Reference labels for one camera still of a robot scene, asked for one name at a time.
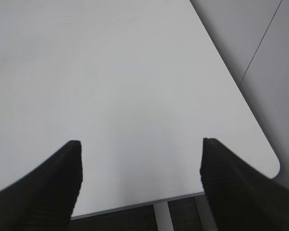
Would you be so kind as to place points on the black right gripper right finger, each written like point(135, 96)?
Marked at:
point(240, 197)

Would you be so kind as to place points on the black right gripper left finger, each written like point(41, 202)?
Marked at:
point(44, 199)

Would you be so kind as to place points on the white table leg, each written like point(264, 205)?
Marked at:
point(163, 217)

